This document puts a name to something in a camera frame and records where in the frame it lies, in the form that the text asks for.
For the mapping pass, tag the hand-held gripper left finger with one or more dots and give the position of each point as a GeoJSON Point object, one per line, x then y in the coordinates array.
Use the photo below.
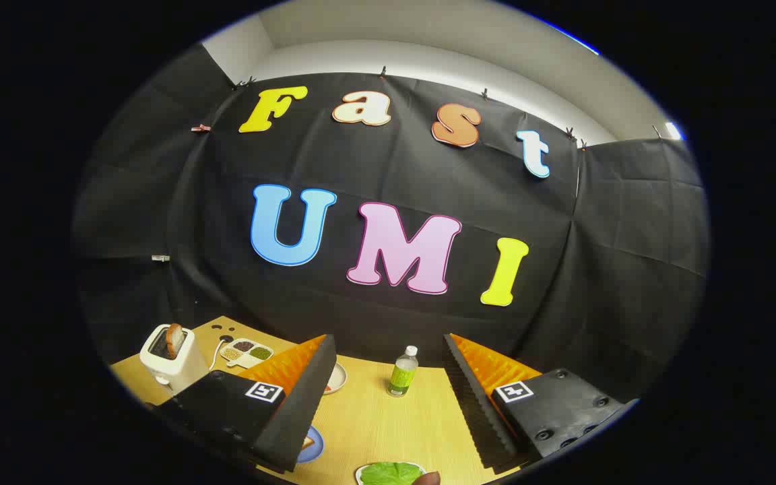
{"type": "Point", "coordinates": [297, 411]}

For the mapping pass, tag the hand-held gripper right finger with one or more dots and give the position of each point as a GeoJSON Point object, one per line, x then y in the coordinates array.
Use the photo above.
{"type": "Point", "coordinates": [479, 417]}

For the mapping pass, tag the green lettuce leaf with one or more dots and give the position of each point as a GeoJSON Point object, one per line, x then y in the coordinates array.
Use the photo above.
{"type": "Point", "coordinates": [391, 474]}

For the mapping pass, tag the toasted bread slice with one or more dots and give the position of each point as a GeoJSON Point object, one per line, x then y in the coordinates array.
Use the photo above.
{"type": "Point", "coordinates": [174, 339]}

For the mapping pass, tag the blue plate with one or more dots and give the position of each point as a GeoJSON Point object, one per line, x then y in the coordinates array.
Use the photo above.
{"type": "Point", "coordinates": [315, 450]}

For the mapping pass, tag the round white meat plate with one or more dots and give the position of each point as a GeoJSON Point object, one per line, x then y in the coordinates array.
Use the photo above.
{"type": "Point", "coordinates": [338, 377]}

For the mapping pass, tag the divided white bean dish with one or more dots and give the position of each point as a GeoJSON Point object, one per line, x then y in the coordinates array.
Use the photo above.
{"type": "Point", "coordinates": [246, 351]}

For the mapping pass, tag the square white plate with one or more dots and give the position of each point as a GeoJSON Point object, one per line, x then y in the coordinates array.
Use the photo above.
{"type": "Point", "coordinates": [358, 473]}

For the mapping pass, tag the green label drink bottle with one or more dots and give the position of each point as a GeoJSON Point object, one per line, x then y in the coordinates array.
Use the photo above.
{"type": "Point", "coordinates": [402, 374]}

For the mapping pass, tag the white toaster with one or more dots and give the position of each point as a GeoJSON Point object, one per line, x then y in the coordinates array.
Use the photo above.
{"type": "Point", "coordinates": [186, 369]}

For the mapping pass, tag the black backdrop cloth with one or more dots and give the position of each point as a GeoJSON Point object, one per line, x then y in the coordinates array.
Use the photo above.
{"type": "Point", "coordinates": [192, 202]}

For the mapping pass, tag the reddish cloth clip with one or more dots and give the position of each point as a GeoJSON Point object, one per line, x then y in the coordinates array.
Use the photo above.
{"type": "Point", "coordinates": [201, 128]}

